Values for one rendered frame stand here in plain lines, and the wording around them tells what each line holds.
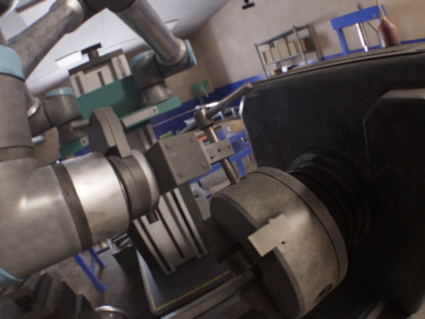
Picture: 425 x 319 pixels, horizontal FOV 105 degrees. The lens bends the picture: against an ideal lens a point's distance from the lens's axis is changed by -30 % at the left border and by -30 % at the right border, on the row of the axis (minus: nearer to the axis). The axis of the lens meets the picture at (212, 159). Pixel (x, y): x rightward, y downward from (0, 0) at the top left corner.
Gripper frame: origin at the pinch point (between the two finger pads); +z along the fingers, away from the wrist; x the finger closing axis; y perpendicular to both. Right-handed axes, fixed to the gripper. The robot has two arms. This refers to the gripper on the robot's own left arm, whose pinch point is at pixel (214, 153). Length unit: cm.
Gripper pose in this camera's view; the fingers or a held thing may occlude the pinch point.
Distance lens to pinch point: 35.2
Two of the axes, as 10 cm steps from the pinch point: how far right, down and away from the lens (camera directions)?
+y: 4.2, 9.0, -0.6
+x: 6.3, -3.4, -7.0
